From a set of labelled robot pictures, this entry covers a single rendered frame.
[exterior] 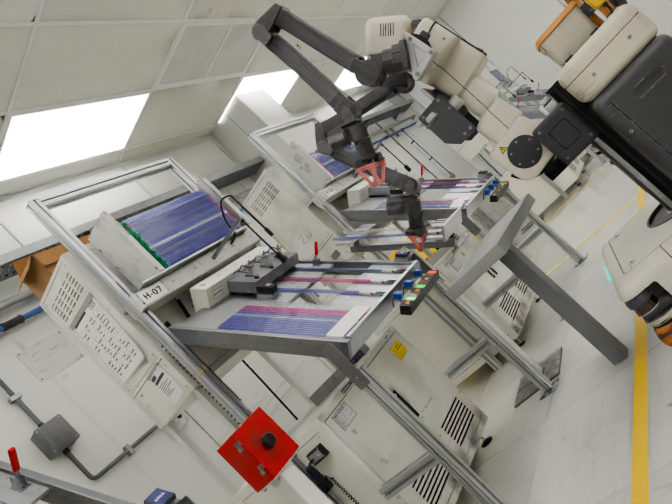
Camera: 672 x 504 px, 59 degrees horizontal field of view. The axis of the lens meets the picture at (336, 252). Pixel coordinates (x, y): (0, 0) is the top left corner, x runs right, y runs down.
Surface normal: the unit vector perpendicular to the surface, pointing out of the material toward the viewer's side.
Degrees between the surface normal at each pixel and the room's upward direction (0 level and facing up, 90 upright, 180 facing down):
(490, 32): 90
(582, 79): 90
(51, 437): 90
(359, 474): 90
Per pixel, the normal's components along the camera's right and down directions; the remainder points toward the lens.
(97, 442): 0.54, -0.65
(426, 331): -0.43, 0.34
